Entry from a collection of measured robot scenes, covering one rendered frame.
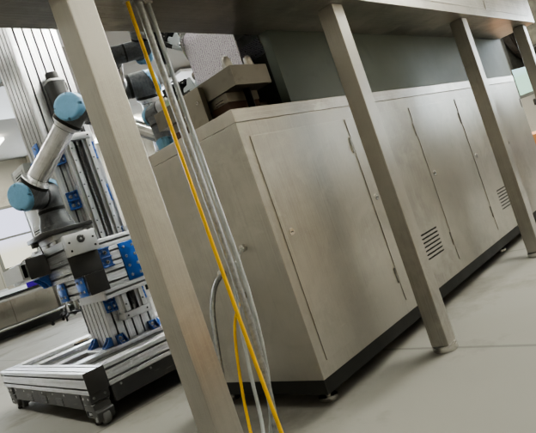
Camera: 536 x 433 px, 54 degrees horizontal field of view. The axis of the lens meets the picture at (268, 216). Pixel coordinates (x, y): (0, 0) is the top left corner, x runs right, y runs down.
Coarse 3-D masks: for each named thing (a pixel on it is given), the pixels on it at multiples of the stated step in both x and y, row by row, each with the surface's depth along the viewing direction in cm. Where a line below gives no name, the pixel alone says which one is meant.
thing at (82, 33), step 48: (48, 0) 100; (96, 48) 99; (336, 48) 165; (528, 48) 307; (96, 96) 98; (480, 96) 241; (384, 144) 164; (144, 192) 99; (384, 192) 165; (144, 240) 98; (528, 240) 242; (192, 288) 101; (432, 288) 164; (192, 336) 99; (432, 336) 166; (192, 384) 99; (240, 432) 101
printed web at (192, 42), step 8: (184, 40) 189; (192, 40) 186; (200, 40) 183; (208, 40) 181; (240, 40) 187; (248, 40) 184; (256, 40) 182; (192, 48) 187; (200, 48) 184; (240, 48) 188; (248, 48) 185; (256, 48) 184; (256, 56) 186
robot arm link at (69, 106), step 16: (64, 96) 207; (80, 96) 209; (64, 112) 207; (80, 112) 208; (64, 128) 210; (80, 128) 214; (48, 144) 212; (64, 144) 214; (48, 160) 213; (32, 176) 214; (48, 176) 217; (16, 192) 213; (32, 192) 214; (16, 208) 214; (32, 208) 216
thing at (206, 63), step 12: (228, 36) 174; (204, 48) 183; (216, 48) 179; (228, 48) 176; (192, 60) 188; (204, 60) 184; (216, 60) 181; (240, 60) 174; (204, 72) 186; (216, 72) 182
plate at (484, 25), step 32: (0, 0) 100; (32, 0) 103; (96, 0) 112; (160, 0) 122; (192, 0) 128; (224, 0) 134; (256, 0) 141; (288, 0) 148; (320, 0) 157; (352, 0) 167; (384, 0) 181; (416, 0) 200; (448, 0) 223; (480, 0) 252; (512, 0) 291; (192, 32) 148; (224, 32) 156; (256, 32) 165; (352, 32) 202; (384, 32) 218; (416, 32) 237; (448, 32) 260; (480, 32) 287; (512, 32) 321
